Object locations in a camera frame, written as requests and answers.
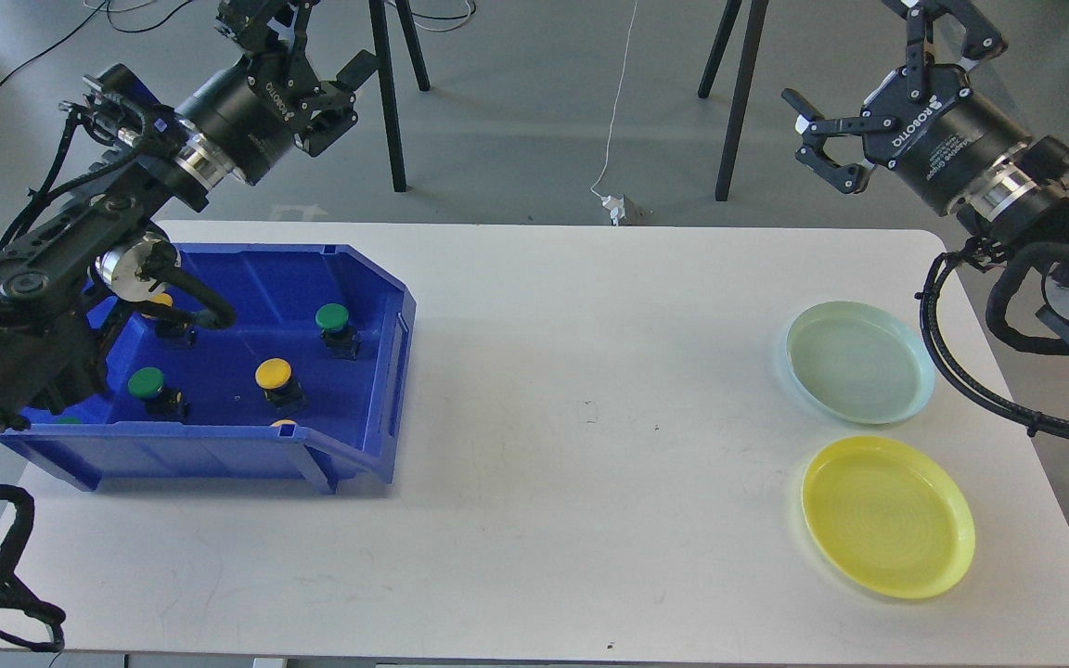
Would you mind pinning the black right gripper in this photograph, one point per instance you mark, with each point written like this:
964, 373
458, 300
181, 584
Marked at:
938, 139

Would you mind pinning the right black tripod legs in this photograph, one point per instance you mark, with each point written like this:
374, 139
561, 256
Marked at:
754, 30

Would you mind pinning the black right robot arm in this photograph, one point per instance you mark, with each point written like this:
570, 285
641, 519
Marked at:
1028, 309

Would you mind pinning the yellow push button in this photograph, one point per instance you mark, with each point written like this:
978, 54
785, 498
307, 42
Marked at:
281, 389
180, 335

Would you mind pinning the light green plate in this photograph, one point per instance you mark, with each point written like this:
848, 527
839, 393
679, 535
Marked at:
858, 363

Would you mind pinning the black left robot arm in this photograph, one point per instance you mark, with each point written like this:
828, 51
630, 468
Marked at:
85, 255

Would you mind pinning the yellow push button back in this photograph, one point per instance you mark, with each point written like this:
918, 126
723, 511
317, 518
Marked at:
180, 335

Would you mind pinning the yellow plate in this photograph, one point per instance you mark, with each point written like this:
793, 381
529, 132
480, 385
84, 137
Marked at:
888, 517

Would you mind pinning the green push button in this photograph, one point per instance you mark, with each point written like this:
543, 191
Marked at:
336, 330
161, 400

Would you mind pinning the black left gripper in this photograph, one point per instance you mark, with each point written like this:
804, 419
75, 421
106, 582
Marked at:
254, 122

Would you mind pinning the blue plastic bin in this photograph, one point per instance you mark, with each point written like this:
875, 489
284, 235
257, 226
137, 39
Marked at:
348, 427

